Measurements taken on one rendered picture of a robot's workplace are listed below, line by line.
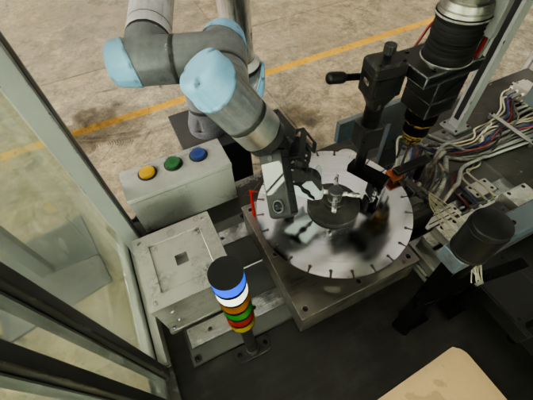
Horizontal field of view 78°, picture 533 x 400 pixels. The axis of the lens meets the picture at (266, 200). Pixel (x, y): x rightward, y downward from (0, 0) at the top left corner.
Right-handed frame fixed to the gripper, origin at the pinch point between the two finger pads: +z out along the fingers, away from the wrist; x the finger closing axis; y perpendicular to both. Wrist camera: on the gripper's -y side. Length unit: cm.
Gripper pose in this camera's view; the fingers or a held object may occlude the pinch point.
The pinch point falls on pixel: (316, 198)
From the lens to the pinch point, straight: 68.1
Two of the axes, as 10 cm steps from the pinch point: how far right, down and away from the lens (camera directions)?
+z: 5.6, 4.4, 7.0
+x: -8.0, 0.9, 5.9
